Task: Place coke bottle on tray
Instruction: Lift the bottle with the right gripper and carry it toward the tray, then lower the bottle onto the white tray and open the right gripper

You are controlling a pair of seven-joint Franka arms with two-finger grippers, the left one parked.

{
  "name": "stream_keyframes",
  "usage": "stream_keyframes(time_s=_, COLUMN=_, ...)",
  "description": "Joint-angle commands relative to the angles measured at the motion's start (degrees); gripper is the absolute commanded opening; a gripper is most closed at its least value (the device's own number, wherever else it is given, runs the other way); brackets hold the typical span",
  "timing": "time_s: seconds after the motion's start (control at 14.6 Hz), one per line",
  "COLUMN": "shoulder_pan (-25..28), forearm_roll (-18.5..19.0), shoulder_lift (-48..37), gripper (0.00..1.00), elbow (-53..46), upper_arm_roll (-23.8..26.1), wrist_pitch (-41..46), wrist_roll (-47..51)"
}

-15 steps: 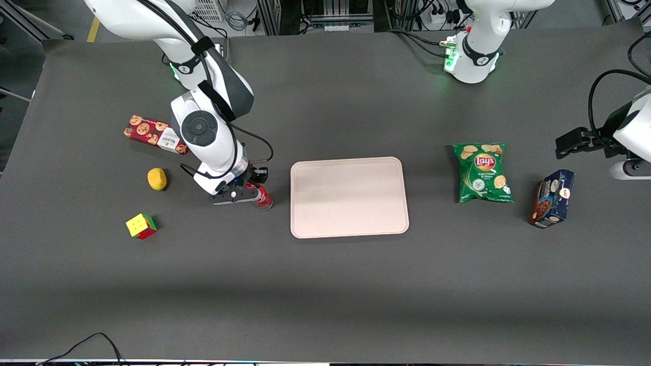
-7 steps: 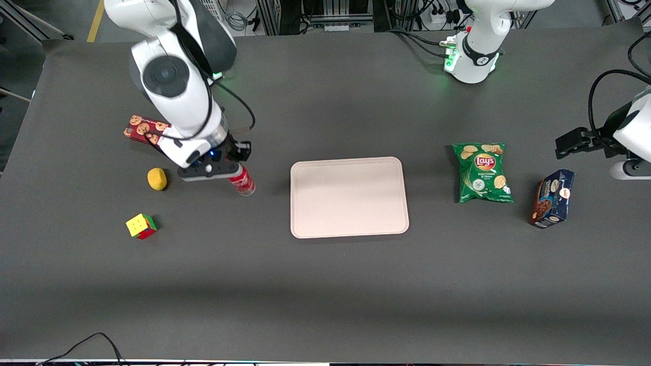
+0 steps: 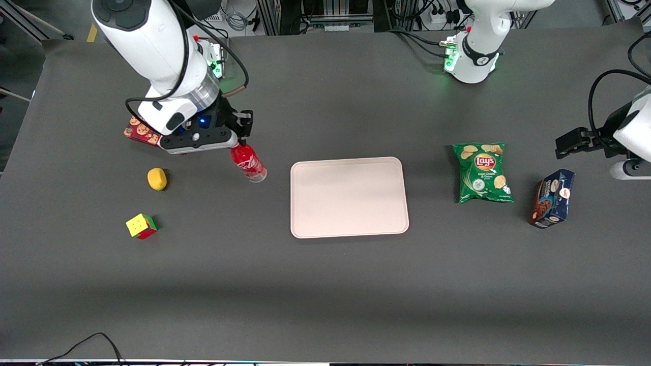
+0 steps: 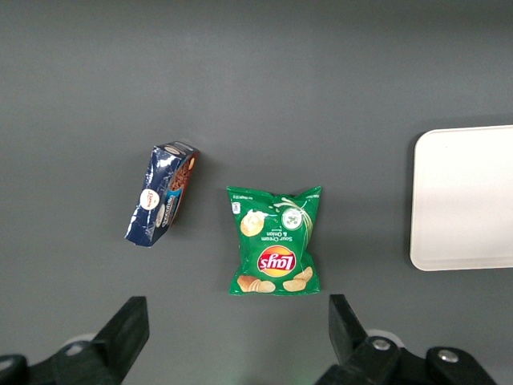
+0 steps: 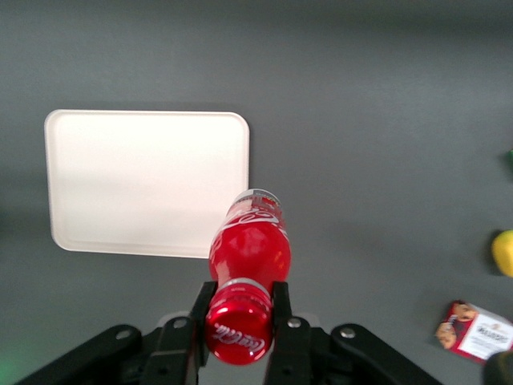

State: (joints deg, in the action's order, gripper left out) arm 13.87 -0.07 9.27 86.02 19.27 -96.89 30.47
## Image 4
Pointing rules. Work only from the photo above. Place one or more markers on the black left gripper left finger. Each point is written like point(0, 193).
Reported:
point(120, 333)

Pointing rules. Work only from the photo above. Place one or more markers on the white plastic tray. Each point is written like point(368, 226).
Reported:
point(465, 198)

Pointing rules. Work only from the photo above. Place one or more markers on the green Lays chips bag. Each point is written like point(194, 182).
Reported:
point(275, 240)

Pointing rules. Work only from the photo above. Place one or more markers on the blue chocolate snack box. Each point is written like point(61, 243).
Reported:
point(160, 196)

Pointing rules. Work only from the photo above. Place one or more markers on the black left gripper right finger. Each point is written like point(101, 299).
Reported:
point(356, 345)

